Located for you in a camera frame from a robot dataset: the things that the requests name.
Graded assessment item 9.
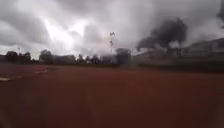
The small dark tree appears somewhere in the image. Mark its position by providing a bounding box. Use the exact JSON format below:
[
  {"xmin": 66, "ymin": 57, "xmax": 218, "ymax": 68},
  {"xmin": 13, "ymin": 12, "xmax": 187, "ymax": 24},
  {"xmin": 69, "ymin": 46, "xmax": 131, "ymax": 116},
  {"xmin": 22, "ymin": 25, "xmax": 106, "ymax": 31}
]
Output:
[{"xmin": 115, "ymin": 47, "xmax": 132, "ymax": 66}]

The tall floodlight pole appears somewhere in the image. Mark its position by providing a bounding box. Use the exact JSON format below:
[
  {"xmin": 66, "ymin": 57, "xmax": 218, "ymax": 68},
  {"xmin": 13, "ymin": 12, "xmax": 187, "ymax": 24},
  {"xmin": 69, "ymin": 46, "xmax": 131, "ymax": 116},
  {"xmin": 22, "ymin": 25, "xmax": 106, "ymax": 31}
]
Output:
[{"xmin": 109, "ymin": 31, "xmax": 116, "ymax": 56}]

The red running track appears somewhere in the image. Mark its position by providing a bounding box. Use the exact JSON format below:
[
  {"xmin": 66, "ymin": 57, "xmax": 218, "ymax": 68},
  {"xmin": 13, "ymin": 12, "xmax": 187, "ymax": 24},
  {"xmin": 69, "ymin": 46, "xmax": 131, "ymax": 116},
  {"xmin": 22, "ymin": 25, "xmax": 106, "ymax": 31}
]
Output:
[{"xmin": 0, "ymin": 64, "xmax": 224, "ymax": 128}]

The large dark tree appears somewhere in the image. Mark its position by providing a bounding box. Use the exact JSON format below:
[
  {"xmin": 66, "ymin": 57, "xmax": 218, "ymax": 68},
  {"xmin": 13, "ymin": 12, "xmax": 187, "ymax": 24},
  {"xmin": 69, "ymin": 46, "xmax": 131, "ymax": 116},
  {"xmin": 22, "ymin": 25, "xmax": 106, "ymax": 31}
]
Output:
[{"xmin": 135, "ymin": 18, "xmax": 189, "ymax": 51}]

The row of distant trees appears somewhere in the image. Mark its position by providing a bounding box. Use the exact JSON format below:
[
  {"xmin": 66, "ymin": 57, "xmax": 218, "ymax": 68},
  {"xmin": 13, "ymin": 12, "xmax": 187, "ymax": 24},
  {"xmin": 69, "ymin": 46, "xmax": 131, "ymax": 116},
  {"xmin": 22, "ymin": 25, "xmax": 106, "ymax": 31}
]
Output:
[{"xmin": 0, "ymin": 49, "xmax": 116, "ymax": 66}]

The long low building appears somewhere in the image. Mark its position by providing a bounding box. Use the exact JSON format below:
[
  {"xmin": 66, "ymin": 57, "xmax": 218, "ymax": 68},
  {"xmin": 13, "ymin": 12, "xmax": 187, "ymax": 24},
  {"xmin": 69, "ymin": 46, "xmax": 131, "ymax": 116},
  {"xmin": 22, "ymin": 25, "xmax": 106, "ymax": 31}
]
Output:
[{"xmin": 132, "ymin": 37, "xmax": 224, "ymax": 67}]

